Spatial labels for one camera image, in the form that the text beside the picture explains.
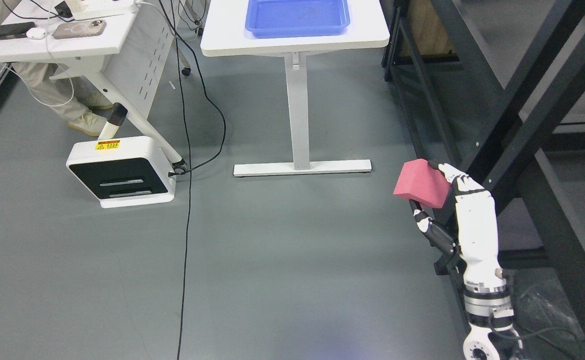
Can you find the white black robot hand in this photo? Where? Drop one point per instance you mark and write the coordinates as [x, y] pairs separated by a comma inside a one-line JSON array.
[[477, 240]]

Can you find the pink foam block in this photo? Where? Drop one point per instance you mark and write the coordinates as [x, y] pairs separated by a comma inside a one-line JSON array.
[[419, 182]]

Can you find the right black metal shelf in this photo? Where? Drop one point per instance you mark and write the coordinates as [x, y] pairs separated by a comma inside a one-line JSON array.
[[507, 107]]

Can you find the blue plastic tray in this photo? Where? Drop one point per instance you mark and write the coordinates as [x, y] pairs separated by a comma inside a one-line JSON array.
[[271, 19]]

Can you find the clear plastic bag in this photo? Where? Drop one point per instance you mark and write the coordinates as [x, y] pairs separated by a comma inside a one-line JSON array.
[[541, 304]]

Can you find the white table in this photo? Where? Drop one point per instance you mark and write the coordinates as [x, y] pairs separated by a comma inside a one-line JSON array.
[[224, 35]]

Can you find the white black floor device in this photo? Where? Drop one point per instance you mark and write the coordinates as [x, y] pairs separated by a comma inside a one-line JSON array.
[[123, 171]]

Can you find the white desk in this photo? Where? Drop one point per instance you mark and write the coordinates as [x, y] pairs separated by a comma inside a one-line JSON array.
[[125, 63]]

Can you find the person's leg and shoe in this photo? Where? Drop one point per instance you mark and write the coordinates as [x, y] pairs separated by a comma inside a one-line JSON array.
[[74, 100]]

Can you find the smartphone with clear case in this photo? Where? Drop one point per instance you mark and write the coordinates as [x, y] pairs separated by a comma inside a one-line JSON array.
[[82, 29]]

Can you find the white power strip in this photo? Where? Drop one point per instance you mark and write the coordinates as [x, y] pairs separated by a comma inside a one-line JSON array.
[[93, 9]]

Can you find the white earbuds case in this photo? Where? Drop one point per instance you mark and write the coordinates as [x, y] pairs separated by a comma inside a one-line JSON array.
[[36, 33]]

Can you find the black phone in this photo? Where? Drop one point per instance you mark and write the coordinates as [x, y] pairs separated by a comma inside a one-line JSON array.
[[11, 31]]

